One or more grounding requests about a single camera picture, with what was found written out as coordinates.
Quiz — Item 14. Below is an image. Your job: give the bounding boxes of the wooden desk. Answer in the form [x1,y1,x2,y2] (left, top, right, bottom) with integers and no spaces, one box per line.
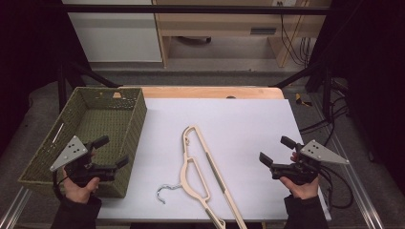
[152,0,332,69]

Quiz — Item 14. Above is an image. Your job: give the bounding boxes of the black hanging cables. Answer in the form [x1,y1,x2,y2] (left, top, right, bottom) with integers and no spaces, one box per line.
[279,2,317,67]

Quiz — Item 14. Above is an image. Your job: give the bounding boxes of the yellow and black tool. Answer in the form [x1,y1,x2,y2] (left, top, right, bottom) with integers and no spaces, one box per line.
[294,93,313,108]

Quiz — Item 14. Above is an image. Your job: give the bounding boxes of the dark curtain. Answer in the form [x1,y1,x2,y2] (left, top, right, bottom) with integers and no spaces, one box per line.
[0,0,92,156]
[313,0,405,187]

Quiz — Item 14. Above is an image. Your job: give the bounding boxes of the white stick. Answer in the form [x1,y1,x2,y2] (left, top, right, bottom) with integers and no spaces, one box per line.
[52,122,65,144]

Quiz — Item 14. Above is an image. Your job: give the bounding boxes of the black metal stand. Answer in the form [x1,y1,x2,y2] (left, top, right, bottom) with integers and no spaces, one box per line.
[56,60,122,113]
[272,60,334,119]

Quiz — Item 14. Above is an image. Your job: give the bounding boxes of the black floor cables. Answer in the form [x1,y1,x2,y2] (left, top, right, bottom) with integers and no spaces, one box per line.
[299,79,352,147]

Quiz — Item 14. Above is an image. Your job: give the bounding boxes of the aluminium rail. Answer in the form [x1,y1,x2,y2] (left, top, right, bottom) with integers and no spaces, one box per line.
[309,94,385,229]
[0,186,33,229]

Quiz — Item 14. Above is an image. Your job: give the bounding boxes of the person's right hand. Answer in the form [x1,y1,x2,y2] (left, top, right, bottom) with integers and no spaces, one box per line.
[279,152,321,201]

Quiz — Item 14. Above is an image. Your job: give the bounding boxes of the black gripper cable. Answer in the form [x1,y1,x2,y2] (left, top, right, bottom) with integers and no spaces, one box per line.
[319,165,355,210]
[52,170,70,202]

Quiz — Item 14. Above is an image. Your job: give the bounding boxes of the white cabinet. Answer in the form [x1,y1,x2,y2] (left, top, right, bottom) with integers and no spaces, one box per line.
[61,0,163,63]

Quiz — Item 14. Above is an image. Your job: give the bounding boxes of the person's left hand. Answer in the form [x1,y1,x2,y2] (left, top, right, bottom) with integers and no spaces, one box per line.
[61,168,101,205]

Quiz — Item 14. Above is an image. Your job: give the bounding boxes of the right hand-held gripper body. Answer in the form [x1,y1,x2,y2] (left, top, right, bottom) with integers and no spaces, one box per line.
[269,138,351,186]

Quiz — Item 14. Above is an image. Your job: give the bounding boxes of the beige plastic clothes hanger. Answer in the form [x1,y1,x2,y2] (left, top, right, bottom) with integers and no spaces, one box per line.
[156,124,248,229]

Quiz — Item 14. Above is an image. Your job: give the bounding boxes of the green woven basket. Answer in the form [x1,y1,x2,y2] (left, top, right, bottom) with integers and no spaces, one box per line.
[17,86,148,198]

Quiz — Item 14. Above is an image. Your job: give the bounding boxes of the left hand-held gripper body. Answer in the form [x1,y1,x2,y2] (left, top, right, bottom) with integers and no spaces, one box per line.
[50,135,118,188]

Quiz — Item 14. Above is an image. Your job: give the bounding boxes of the black horizontal frame bar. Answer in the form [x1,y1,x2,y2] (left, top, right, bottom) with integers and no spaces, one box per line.
[61,4,332,15]

